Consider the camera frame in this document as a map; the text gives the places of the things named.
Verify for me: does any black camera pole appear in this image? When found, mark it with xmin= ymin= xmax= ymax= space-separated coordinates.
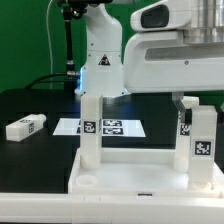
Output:
xmin=60 ymin=5 xmax=82 ymax=91

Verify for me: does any white front fence bar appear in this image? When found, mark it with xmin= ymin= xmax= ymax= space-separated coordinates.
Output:
xmin=0 ymin=193 xmax=224 ymax=224

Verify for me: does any white tag sheet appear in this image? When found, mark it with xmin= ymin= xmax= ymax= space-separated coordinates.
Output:
xmin=53 ymin=118 xmax=145 ymax=137

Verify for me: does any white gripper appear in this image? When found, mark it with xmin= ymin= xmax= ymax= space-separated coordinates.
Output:
xmin=124 ymin=0 xmax=224 ymax=124

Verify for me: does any white desk top panel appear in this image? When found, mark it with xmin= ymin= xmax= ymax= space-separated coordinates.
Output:
xmin=68 ymin=148 xmax=224 ymax=198

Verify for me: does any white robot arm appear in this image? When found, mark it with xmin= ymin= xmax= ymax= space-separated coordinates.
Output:
xmin=57 ymin=0 xmax=224 ymax=122

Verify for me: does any black cable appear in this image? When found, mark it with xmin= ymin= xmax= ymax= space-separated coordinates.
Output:
xmin=24 ymin=72 xmax=81 ymax=90

